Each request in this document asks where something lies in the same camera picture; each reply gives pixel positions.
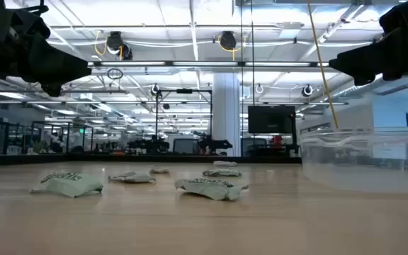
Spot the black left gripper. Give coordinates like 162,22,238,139
0,0,93,98

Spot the clear plastic bin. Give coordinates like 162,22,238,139
298,126,408,195

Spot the black monitor screen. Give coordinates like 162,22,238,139
248,105,296,135

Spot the white building column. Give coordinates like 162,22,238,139
212,72,242,157

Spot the grey background monitor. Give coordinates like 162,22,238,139
172,137,200,155

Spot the hanging black cable loop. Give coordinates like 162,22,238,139
106,67,124,81

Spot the black cage frame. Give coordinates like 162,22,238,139
30,120,94,154

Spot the black ceiling cable reel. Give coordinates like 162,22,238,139
106,30,133,61
219,30,238,51

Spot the black fence frame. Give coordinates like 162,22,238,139
0,118,31,155

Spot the black table edge rail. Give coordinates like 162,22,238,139
0,153,302,167

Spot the thin black vertical cable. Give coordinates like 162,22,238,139
251,0,256,157
239,0,244,157

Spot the black metal frame rig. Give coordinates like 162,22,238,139
155,89,213,154

